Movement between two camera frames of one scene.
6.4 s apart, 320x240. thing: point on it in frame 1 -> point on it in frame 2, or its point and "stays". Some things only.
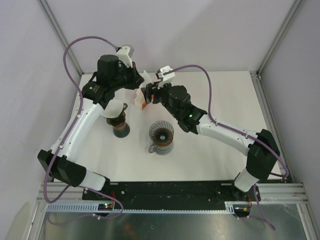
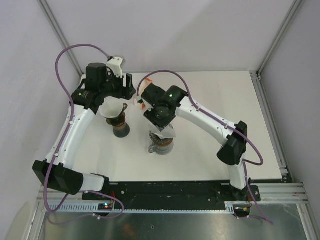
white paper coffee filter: (114, 109) stays
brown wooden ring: (164, 144) stays
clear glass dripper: (162, 150) stays
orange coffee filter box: (140, 100) stays
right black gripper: (150, 90) -> (160, 124)
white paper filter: (147, 78) -> (168, 132)
